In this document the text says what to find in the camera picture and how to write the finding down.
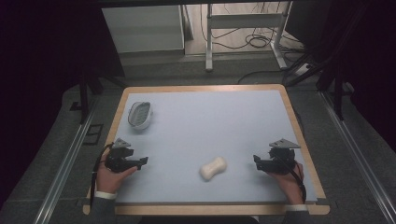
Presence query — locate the white metal desk frame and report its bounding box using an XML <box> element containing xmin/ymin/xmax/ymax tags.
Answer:
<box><xmin>205</xmin><ymin>1</ymin><xmax>293</xmax><ymax>73</ymax></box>

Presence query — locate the person's left hand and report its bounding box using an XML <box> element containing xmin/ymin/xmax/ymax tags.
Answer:
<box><xmin>95</xmin><ymin>151</ymin><xmax>138</xmax><ymax>195</ymax></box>

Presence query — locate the person's right hand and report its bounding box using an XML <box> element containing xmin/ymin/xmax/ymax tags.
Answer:
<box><xmin>268</xmin><ymin>161</ymin><xmax>304</xmax><ymax>206</ymax></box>

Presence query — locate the white power strip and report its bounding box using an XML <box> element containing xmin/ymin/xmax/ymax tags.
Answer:
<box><xmin>294</xmin><ymin>63</ymin><xmax>313</xmax><ymax>77</ymax></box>

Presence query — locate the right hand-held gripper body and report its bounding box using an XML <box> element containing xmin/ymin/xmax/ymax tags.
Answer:
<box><xmin>262</xmin><ymin>137</ymin><xmax>302</xmax><ymax>175</ymax></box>

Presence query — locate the white ribbed soap dish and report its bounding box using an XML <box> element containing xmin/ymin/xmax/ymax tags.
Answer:
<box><xmin>127</xmin><ymin>101</ymin><xmax>153</xmax><ymax>131</ymax></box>

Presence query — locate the aluminium floor rail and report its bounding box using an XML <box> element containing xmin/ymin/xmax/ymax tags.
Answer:
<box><xmin>32</xmin><ymin>98</ymin><xmax>98</xmax><ymax>224</ymax></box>
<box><xmin>318</xmin><ymin>90</ymin><xmax>396</xmax><ymax>224</ymax></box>

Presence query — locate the light blue table mat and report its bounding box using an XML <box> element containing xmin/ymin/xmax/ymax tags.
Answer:
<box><xmin>114</xmin><ymin>90</ymin><xmax>318</xmax><ymax>204</ymax></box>

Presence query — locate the black floor cable bundle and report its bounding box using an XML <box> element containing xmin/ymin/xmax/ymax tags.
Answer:
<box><xmin>199</xmin><ymin>2</ymin><xmax>304</xmax><ymax>54</ymax></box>

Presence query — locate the black metal stand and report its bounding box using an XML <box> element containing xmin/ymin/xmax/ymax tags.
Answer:
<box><xmin>284</xmin><ymin>52</ymin><xmax>354</xmax><ymax>121</ymax></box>
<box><xmin>77</xmin><ymin>69</ymin><xmax>127</xmax><ymax>125</ymax></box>

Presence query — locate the cream soap bar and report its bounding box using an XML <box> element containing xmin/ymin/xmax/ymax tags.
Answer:
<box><xmin>199</xmin><ymin>156</ymin><xmax>228</xmax><ymax>182</ymax></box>

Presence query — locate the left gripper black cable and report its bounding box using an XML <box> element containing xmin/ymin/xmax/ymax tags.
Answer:
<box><xmin>89</xmin><ymin>142</ymin><xmax>115</xmax><ymax>207</ymax></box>

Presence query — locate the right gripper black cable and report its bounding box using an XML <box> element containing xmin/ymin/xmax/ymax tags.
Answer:
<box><xmin>276</xmin><ymin>154</ymin><xmax>308</xmax><ymax>203</ymax></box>

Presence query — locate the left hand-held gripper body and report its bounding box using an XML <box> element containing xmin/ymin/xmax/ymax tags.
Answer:
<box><xmin>105</xmin><ymin>137</ymin><xmax>135</xmax><ymax>174</ymax></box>

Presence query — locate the white cabinet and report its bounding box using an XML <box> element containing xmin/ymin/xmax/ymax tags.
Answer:
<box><xmin>101</xmin><ymin>4</ymin><xmax>186</xmax><ymax>54</ymax></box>

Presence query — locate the black floor bracket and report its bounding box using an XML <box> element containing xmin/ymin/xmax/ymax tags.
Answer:
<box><xmin>82</xmin><ymin>123</ymin><xmax>105</xmax><ymax>146</ymax></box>

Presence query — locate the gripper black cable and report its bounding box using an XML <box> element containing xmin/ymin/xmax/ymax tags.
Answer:
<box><xmin>89</xmin><ymin>142</ymin><xmax>115</xmax><ymax>207</ymax></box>
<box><xmin>276</xmin><ymin>154</ymin><xmax>308</xmax><ymax>203</ymax></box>

